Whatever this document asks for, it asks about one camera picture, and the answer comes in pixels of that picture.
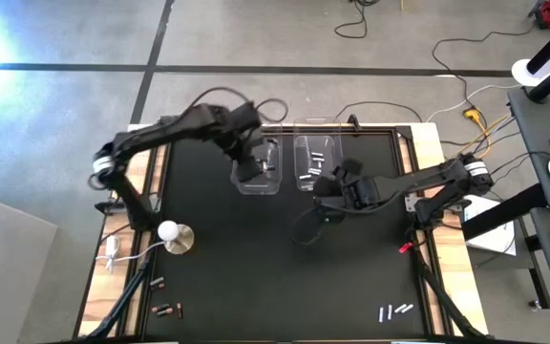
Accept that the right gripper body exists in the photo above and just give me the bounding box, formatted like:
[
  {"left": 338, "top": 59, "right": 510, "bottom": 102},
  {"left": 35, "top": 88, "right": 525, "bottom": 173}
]
[{"left": 335, "top": 172, "right": 382, "bottom": 212}]

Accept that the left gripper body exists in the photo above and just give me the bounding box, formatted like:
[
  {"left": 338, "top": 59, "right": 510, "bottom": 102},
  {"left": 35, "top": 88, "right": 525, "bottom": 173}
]
[{"left": 226, "top": 124, "right": 264, "bottom": 164}]

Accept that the clear plastic bin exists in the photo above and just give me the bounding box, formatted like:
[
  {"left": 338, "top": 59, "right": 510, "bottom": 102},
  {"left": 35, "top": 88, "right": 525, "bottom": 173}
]
[
  {"left": 230, "top": 122, "right": 284, "bottom": 196},
  {"left": 292, "top": 117, "right": 345, "bottom": 192}
]

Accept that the white globe brass lamp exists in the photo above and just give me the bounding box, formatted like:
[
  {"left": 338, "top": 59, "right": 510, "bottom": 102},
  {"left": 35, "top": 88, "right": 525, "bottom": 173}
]
[{"left": 157, "top": 220, "right": 196, "bottom": 256}]

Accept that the black table mat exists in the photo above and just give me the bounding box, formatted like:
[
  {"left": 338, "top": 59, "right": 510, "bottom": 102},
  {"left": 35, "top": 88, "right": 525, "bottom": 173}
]
[{"left": 143, "top": 128, "right": 430, "bottom": 339}]

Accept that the white flat box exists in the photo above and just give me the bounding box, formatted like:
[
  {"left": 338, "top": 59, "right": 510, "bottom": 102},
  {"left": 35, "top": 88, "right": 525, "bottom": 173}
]
[{"left": 463, "top": 194, "right": 518, "bottom": 257}]

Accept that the white black tower fan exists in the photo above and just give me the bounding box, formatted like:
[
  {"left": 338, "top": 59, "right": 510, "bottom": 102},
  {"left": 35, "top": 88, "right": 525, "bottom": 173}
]
[{"left": 511, "top": 21, "right": 550, "bottom": 88}]

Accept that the grey flat panel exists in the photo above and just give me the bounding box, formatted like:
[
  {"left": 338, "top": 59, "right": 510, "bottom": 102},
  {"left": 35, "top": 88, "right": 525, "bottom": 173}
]
[{"left": 0, "top": 190, "right": 59, "bottom": 344}]

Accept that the black arched floor cable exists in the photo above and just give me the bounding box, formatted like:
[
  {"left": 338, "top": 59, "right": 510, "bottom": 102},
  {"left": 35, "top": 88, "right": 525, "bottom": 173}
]
[{"left": 333, "top": 99, "right": 423, "bottom": 124}]

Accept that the white lamp cable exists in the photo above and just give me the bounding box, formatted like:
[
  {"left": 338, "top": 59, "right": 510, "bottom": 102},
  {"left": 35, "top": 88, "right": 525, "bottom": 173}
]
[{"left": 95, "top": 241, "right": 166, "bottom": 274}]

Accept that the yellow extension cord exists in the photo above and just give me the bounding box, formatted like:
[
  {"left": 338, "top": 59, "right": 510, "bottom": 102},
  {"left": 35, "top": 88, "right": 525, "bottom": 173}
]
[{"left": 446, "top": 107, "right": 515, "bottom": 173}]

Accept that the black looped floor cable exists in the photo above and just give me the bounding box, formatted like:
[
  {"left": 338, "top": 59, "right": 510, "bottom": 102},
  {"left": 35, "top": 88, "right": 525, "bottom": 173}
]
[{"left": 333, "top": 0, "right": 382, "bottom": 40}]

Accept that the white floor cable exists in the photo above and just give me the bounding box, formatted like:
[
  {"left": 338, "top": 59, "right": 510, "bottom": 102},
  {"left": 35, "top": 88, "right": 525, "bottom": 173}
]
[{"left": 426, "top": 83, "right": 522, "bottom": 123}]

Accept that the long black floor cable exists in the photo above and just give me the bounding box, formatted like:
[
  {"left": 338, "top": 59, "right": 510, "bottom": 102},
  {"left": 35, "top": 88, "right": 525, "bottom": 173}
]
[{"left": 431, "top": 26, "right": 539, "bottom": 112}]

